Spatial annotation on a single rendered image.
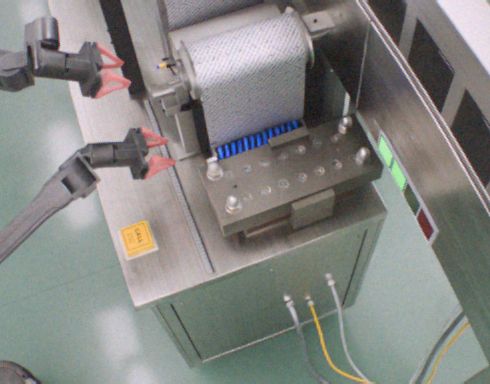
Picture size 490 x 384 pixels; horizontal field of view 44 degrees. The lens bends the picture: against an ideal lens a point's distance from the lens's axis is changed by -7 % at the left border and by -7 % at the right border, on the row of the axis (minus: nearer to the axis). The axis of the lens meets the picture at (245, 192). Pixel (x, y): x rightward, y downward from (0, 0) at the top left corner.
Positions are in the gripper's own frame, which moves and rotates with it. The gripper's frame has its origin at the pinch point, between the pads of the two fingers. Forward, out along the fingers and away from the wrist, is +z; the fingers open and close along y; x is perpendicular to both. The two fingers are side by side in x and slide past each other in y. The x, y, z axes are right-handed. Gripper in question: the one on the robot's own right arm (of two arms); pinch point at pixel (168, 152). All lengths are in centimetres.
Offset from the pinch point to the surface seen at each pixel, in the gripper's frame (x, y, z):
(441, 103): 55, 32, 19
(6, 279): -133, -36, -13
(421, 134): 46, 31, 22
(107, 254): -110, -31, 26
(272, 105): 16.6, 0.2, 19.8
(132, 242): -20.8, 11.2, -5.6
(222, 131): 7.4, 0.2, 11.0
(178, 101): 9.2, -7.3, 1.4
